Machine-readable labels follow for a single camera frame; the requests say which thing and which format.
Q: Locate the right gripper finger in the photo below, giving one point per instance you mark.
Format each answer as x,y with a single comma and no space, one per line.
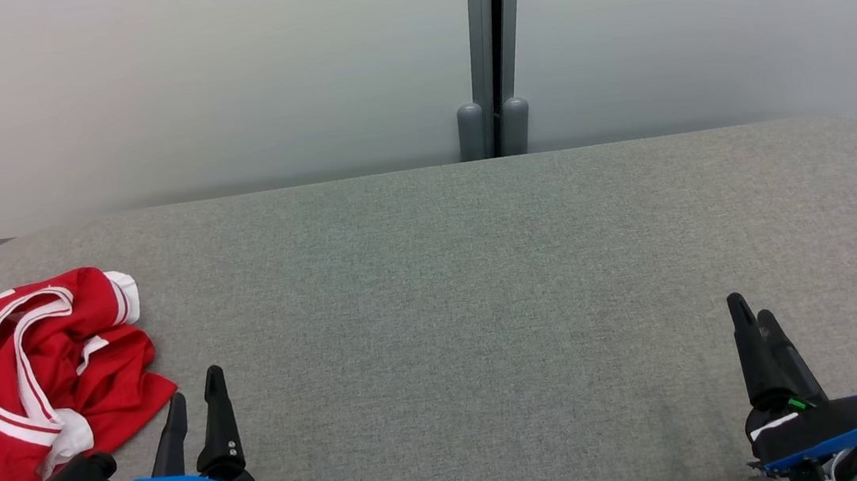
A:
796,365
760,365

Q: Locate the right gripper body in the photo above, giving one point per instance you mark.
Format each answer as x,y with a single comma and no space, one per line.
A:
822,422

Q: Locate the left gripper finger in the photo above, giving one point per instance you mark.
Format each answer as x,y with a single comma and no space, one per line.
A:
219,430
173,443

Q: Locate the white partition panel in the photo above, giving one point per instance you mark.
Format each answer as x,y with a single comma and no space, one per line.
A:
716,19
181,83

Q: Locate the grey metal partition post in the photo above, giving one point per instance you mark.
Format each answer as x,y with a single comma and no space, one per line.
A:
471,132
516,128

